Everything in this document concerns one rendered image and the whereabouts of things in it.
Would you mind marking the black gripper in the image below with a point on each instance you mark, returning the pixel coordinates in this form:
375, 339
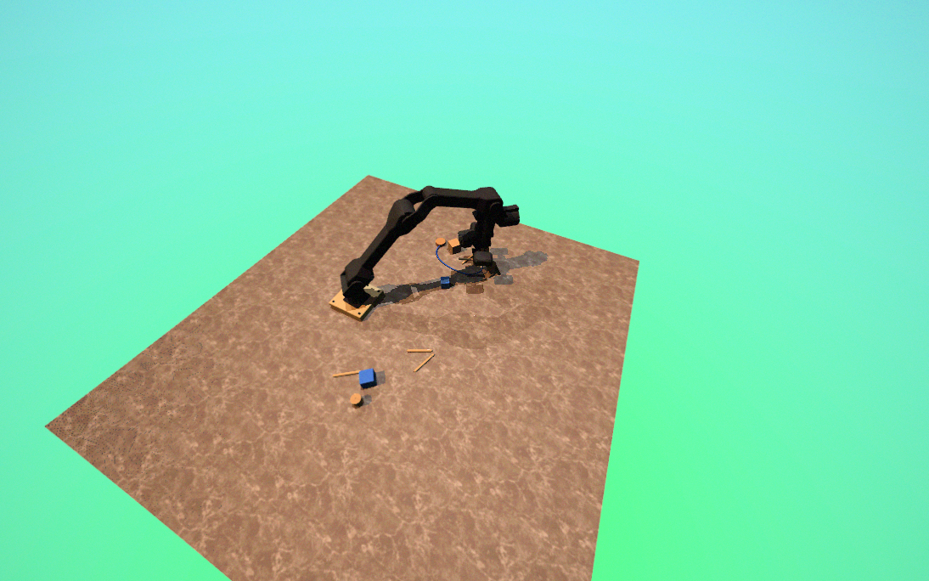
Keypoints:
481, 254

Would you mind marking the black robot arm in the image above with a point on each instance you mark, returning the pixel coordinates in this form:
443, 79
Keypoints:
403, 218

